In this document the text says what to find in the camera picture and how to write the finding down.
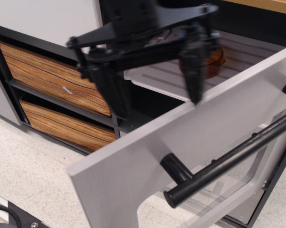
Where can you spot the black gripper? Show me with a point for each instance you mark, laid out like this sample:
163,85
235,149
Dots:
142,34

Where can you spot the wood grain bin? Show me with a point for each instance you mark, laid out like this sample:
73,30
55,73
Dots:
79,132
53,78

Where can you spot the black oven door handle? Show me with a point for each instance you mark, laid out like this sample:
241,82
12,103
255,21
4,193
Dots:
188,184

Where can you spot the amber plastic pot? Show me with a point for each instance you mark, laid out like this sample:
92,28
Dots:
215,61

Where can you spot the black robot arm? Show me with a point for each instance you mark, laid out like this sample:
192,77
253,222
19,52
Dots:
141,33

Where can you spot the grey oven door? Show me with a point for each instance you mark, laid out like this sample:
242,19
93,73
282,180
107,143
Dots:
113,182

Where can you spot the lower wood grain bin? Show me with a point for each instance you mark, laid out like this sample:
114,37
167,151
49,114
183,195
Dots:
79,132

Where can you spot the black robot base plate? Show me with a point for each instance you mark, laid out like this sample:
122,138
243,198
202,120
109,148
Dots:
26,219

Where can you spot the upper wood grain bin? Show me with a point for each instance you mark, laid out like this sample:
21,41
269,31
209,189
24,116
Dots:
53,78

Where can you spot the grey oven rack tray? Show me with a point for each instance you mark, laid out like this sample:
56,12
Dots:
239,52

